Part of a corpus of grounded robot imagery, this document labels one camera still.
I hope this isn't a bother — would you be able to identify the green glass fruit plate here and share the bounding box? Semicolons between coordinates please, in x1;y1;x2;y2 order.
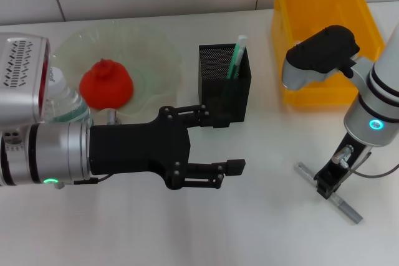
51;21;183;117

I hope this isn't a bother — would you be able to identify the green utility knife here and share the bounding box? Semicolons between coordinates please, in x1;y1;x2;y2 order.
226;35;249;80

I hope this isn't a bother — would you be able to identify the grey glitter pen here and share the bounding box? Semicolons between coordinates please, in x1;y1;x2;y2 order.
294;161;365;225

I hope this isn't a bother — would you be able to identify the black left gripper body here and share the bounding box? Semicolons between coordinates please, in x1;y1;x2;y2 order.
89;106;191;191

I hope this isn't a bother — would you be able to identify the silver wrist post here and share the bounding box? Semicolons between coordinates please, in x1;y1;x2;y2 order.
107;109;122;125
332;145;355;169

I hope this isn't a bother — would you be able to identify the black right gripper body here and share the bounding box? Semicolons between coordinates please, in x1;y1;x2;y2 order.
313;131;373;188

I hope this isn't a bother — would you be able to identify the black mesh pen holder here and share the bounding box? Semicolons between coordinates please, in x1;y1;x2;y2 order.
198;42;252;123

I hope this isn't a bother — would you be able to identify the silver left wrist post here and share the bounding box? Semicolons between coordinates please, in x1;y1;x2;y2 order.
107;109;122;125

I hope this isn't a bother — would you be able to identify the silver right wrist post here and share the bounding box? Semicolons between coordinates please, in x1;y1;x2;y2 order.
332;145;355;169

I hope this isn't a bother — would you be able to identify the clear green-label water bottle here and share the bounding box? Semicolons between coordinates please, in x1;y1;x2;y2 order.
45;66;94;125

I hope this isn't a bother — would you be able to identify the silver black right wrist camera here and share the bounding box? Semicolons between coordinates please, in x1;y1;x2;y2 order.
282;25;362;91

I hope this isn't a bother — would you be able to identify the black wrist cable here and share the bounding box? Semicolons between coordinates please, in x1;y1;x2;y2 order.
341;150;399;180
52;174;112;189

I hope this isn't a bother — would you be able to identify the red-orange knitted toy orange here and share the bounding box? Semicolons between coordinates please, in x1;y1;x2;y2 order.
79;58;135;111

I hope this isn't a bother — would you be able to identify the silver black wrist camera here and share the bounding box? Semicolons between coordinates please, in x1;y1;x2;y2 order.
282;25;362;91
0;32;51;128

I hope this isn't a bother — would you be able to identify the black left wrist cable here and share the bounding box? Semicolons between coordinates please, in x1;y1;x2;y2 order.
52;174;112;189

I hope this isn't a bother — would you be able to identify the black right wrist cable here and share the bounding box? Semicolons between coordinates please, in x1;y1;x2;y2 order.
341;150;399;180

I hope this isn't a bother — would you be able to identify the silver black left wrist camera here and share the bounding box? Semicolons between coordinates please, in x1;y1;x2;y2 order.
0;32;51;128

